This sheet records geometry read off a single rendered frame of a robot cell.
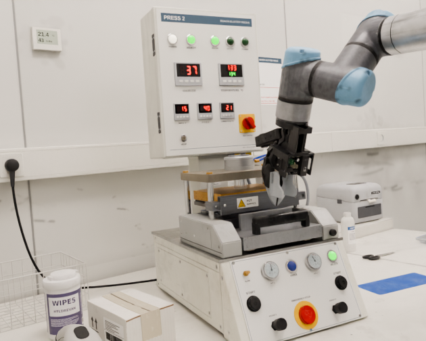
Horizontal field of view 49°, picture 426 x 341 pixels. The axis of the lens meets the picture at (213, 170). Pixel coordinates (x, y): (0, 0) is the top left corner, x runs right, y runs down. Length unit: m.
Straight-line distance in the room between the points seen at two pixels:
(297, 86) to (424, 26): 0.26
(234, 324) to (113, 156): 0.80
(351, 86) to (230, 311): 0.52
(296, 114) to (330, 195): 1.23
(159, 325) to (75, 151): 0.72
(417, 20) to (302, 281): 0.59
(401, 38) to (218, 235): 0.54
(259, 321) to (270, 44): 1.43
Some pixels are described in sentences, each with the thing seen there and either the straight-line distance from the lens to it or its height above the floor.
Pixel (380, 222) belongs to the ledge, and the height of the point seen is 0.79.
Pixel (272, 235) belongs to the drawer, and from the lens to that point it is 1.09.
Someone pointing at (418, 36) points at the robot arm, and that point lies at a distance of 0.94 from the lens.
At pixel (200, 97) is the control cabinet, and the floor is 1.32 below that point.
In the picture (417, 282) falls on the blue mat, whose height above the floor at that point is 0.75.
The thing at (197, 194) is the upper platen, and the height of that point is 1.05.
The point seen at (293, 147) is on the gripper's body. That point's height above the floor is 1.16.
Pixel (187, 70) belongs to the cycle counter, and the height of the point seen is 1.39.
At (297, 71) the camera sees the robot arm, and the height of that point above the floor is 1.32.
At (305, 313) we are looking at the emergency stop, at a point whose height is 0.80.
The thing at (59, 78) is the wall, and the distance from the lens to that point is 1.62.
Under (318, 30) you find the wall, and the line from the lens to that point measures 2.45.
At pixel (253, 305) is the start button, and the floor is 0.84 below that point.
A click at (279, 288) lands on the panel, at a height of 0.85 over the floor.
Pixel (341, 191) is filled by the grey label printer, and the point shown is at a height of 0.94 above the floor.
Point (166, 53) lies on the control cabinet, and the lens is 1.33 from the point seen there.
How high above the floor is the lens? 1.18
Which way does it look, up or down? 3 degrees down
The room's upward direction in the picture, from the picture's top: 4 degrees counter-clockwise
